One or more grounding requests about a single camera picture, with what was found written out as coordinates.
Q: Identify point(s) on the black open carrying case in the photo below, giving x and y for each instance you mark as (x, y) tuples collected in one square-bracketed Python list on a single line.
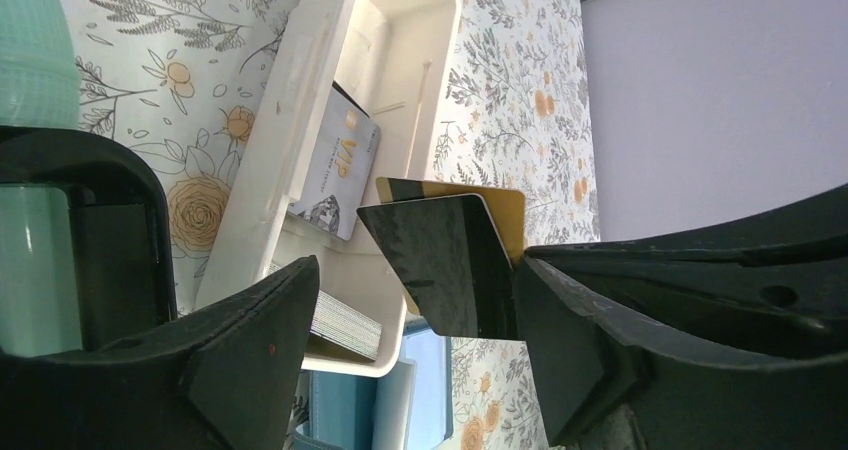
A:
[(118, 226)]

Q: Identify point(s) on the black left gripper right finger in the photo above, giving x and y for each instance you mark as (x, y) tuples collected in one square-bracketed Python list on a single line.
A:
[(593, 357)]

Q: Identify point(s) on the white rectangular plastic tray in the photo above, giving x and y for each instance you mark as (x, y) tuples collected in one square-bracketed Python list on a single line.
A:
[(352, 97)]

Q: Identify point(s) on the blue leather card holder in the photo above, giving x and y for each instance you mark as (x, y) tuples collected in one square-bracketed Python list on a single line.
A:
[(408, 408)]

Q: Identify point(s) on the black credit card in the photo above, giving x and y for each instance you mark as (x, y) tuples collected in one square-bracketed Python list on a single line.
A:
[(451, 261)]

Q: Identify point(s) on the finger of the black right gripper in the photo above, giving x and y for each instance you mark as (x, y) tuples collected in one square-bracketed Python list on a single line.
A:
[(773, 283)]

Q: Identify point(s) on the gold credit card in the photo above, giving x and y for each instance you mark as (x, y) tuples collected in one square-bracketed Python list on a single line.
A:
[(507, 207)]

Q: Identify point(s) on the mint green case handle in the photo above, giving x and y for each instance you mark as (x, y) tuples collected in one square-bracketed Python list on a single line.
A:
[(39, 303)]

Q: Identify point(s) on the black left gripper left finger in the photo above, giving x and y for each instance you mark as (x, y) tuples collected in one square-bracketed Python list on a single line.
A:
[(222, 377)]

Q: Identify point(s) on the floral patterned table mat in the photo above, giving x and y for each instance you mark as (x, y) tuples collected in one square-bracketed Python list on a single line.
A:
[(223, 100)]

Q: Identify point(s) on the upright card stack in tray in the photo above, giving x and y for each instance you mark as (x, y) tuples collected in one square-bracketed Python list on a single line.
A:
[(339, 324)]

